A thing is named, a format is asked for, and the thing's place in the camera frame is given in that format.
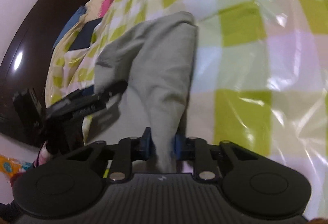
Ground grey-green pants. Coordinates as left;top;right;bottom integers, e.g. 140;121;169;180
87;11;197;173

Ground left hand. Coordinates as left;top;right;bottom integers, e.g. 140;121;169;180
33;141;55;168

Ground dark navy folded cloth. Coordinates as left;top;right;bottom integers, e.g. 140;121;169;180
68;18;102;51

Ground dark wooden headboard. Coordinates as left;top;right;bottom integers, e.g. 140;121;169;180
1;0;89;146

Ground blue pillow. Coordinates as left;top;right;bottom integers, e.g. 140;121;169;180
52;6;87;51

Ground green checkered plastic sheet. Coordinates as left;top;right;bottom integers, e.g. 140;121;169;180
45;0;327;218

